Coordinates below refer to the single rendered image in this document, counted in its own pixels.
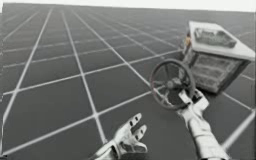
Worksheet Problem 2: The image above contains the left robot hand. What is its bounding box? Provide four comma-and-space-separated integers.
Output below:
112, 112, 149, 157

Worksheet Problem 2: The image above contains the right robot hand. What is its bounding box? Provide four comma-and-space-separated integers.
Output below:
177, 88, 210, 122

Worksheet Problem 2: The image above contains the dark steering wheel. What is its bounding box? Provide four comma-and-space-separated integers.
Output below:
148, 58, 197, 111

